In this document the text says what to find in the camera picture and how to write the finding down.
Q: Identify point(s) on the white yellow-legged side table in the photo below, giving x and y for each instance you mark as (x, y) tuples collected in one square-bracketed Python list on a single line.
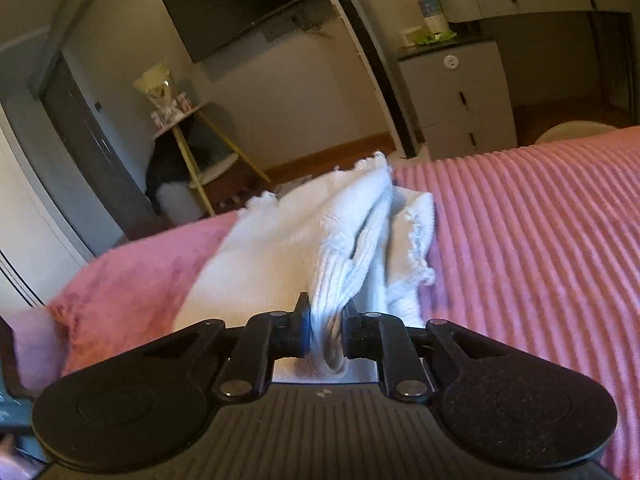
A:
[(205, 150)]

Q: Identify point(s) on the pink ribbed blanket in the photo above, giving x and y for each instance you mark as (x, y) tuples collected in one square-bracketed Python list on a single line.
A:
[(525, 250)]

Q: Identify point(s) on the black wall television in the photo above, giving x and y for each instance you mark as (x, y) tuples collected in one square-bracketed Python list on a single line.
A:
[(235, 5)]

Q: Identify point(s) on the clear plastic bottle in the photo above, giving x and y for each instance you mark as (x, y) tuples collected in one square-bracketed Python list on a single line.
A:
[(434, 16)]

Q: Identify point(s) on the white knit garment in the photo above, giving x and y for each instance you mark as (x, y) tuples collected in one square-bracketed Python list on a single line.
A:
[(300, 245)]

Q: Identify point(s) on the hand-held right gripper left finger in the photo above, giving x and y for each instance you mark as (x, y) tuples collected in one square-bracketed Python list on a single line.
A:
[(302, 331)]

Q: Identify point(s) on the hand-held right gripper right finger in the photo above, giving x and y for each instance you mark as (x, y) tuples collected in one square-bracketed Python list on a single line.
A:
[(353, 341)]

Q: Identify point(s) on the black bag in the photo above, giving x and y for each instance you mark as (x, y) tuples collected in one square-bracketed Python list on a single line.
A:
[(170, 160)]

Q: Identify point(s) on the small pink white boxes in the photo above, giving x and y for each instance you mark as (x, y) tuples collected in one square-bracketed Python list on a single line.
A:
[(172, 110)]

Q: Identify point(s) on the white black leaning board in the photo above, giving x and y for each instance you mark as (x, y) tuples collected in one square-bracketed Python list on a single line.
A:
[(380, 75)]

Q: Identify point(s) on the green packet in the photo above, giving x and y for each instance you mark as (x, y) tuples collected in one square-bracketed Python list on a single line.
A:
[(430, 37)]

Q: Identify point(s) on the grey door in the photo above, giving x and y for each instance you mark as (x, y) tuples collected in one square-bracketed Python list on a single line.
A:
[(95, 155)]

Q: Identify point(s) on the beige chair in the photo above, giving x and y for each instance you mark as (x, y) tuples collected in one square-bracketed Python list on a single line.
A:
[(570, 131)]

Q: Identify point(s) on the grey drawer cabinet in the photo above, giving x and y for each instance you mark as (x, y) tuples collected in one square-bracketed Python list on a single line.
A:
[(460, 100)]

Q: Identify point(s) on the white round bin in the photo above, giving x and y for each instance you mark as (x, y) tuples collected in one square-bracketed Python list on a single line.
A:
[(180, 205)]

